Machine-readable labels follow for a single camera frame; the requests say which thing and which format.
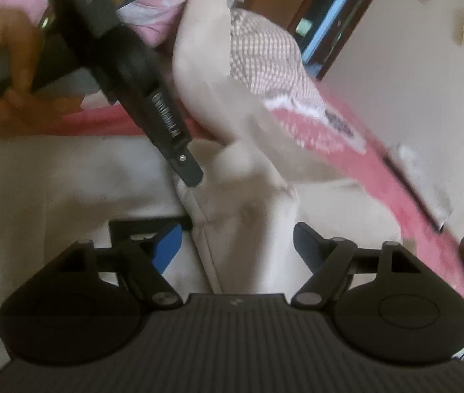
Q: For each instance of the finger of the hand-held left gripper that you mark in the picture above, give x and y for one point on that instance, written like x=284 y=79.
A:
x=191 y=170

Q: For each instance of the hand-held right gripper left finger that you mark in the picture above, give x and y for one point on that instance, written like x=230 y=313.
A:
x=170 y=245

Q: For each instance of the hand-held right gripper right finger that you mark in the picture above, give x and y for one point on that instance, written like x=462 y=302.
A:
x=303 y=241

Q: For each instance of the cream hooded sweatshirt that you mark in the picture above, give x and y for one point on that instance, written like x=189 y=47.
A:
x=52 y=180

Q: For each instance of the folded white clothes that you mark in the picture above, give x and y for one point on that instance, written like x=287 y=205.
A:
x=420 y=180

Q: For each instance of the pink floral blanket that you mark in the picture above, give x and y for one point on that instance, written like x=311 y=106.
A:
x=379 y=176

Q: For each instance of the pink white checked pillow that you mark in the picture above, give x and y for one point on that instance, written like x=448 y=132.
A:
x=264 y=49

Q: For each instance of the brown wooden door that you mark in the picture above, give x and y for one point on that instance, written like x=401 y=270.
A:
x=338 y=16

